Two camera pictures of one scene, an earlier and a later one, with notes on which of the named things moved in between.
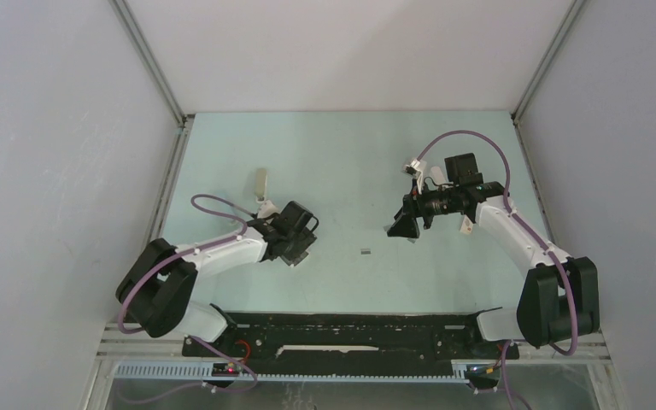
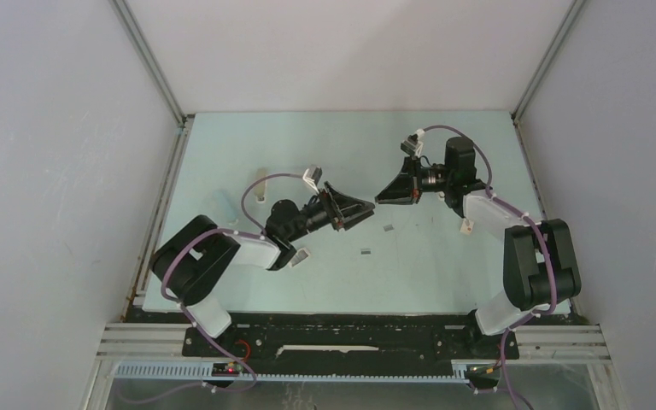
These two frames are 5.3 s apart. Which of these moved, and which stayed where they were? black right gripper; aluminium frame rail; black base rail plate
Moved: black right gripper
Stayed: black base rail plate; aluminium frame rail
